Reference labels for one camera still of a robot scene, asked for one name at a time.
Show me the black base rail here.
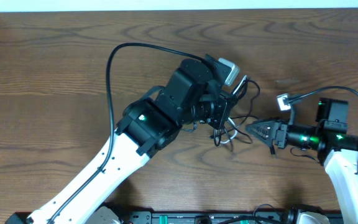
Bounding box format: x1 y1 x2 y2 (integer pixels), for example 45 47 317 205
126 203 343 224

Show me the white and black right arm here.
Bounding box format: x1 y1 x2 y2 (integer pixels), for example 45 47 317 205
246 98 358 223

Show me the white usb cable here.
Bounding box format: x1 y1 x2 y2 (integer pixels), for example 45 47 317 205
219 74 249 144

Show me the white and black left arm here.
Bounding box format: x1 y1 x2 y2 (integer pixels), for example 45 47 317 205
7 58 239 223

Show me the black usb cable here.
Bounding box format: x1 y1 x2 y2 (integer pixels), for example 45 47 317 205
209 76 276 158

